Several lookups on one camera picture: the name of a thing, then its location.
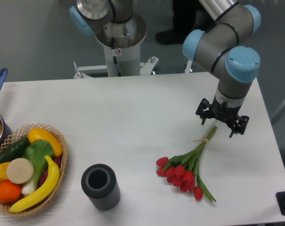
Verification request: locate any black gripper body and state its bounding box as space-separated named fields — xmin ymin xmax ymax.
xmin=210 ymin=97 xmax=241 ymax=127

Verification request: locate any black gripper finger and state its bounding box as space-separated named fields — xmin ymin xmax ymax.
xmin=196 ymin=98 xmax=211 ymax=125
xmin=229 ymin=115 xmax=249 ymax=138

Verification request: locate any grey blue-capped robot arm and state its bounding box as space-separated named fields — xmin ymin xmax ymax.
xmin=69 ymin=0 xmax=261 ymax=134

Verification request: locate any red tulip bouquet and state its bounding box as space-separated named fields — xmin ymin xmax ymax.
xmin=155 ymin=126 xmax=217 ymax=202

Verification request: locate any person's dark shoe and leg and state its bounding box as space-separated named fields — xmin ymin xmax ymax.
xmin=155 ymin=0 xmax=215 ymax=45

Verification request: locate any dark grey ribbed vase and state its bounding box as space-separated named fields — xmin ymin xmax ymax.
xmin=81 ymin=163 xmax=121 ymax=211

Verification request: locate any red vegetable in basket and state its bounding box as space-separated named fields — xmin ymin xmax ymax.
xmin=39 ymin=156 xmax=62 ymax=187

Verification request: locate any yellow banana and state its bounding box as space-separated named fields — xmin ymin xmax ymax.
xmin=9 ymin=155 xmax=60 ymax=213

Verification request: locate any green bok choy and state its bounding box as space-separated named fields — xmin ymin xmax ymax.
xmin=22 ymin=139 xmax=54 ymax=196

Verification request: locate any green cucumber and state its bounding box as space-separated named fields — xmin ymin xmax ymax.
xmin=0 ymin=137 xmax=30 ymax=164

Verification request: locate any beige round disc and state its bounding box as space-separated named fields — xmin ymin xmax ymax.
xmin=6 ymin=158 xmax=34 ymax=184

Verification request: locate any orange fruit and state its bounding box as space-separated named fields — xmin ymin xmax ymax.
xmin=0 ymin=180 xmax=21 ymax=203

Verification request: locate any woven wicker basket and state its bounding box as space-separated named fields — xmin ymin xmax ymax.
xmin=0 ymin=123 xmax=68 ymax=217

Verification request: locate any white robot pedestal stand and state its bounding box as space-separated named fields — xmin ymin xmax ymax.
xmin=70 ymin=10 xmax=159 ymax=79

